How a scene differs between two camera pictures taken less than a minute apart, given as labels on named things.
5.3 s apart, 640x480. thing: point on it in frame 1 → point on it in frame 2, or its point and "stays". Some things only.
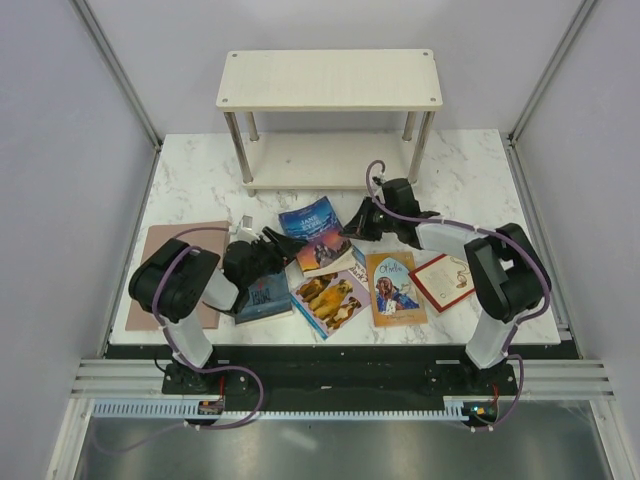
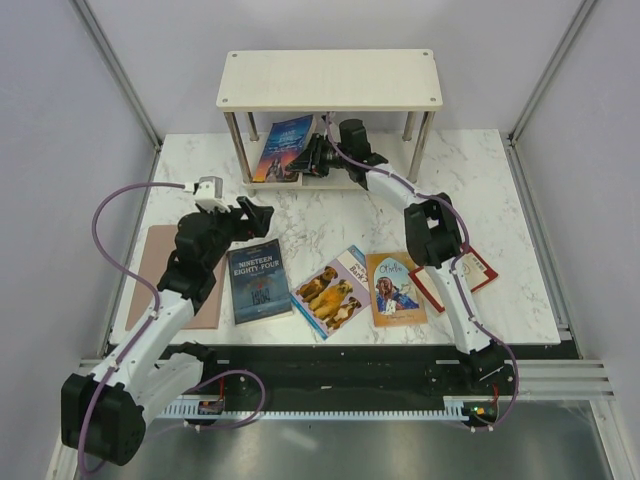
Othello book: x=395 y=292 stays
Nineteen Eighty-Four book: x=268 y=298 stays
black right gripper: x=358 y=228 → x=310 y=159
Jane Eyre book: x=319 y=225 → x=285 y=139
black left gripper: x=286 y=244 → x=259 y=216
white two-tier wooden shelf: x=386 y=80 stays
